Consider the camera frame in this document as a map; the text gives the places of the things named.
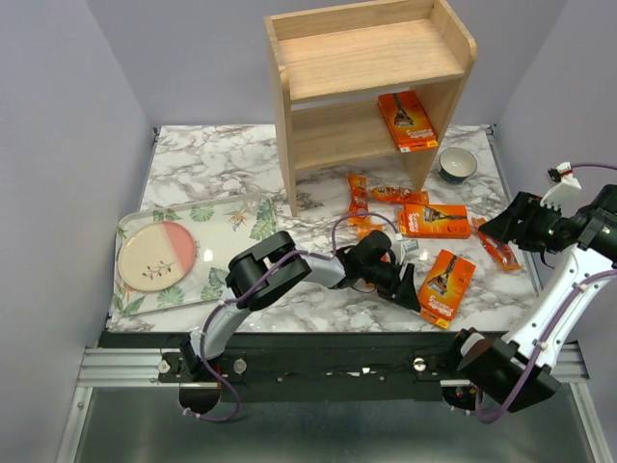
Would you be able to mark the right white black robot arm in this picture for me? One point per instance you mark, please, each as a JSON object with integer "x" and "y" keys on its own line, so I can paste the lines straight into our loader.
{"x": 513, "y": 372}

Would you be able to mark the aluminium frame rail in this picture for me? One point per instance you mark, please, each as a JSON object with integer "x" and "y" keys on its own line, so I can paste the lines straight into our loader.
{"x": 145, "y": 367}

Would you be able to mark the dark green ceramic bowl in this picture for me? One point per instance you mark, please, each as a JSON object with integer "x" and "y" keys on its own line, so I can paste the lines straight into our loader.
{"x": 456, "y": 165}

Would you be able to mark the clear drinking glass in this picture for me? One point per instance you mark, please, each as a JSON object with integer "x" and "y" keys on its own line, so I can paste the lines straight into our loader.
{"x": 252, "y": 196}

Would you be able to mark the leaf-patterned serving tray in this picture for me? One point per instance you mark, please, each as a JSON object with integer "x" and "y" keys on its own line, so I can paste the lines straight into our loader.
{"x": 222, "y": 229}

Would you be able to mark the wooden two-tier shelf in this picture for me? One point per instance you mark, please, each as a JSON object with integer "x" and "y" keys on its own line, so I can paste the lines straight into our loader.
{"x": 328, "y": 66}

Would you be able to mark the cream and pink plate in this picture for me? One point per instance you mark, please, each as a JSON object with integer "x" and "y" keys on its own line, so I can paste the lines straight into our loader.
{"x": 157, "y": 256}

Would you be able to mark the orange razor box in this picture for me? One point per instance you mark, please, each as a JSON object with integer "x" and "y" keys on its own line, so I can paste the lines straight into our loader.
{"x": 444, "y": 288}
{"x": 446, "y": 221}
{"x": 407, "y": 121}

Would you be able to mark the orange razor pouch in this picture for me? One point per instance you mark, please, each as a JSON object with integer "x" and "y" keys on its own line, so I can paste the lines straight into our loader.
{"x": 399, "y": 195}
{"x": 500, "y": 253}
{"x": 358, "y": 201}
{"x": 365, "y": 225}

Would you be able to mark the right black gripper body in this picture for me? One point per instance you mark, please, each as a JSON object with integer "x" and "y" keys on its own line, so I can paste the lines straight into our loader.
{"x": 545, "y": 229}

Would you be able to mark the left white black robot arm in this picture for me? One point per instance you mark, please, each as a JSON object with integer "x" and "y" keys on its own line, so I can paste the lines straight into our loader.
{"x": 260, "y": 276}

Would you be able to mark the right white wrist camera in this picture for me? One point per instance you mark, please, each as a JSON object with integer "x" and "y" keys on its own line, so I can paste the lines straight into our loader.
{"x": 565, "y": 186}

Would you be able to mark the orange razor pouch upright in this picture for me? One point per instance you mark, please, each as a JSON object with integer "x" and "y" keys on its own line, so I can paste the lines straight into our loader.
{"x": 358, "y": 201}

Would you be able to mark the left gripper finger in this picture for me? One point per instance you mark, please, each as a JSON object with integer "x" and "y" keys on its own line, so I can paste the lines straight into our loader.
{"x": 406, "y": 278}
{"x": 406, "y": 298}

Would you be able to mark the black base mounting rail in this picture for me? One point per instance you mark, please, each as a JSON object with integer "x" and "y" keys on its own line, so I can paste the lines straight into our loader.
{"x": 307, "y": 367}

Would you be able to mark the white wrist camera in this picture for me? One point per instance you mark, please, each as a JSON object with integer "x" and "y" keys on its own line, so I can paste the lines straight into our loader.
{"x": 406, "y": 249}
{"x": 565, "y": 186}

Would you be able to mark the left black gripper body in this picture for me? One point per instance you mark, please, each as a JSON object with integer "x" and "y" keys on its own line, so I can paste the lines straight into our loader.
{"x": 380, "y": 274}

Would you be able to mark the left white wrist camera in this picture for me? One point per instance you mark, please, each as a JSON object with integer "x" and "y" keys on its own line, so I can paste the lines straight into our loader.
{"x": 406, "y": 249}

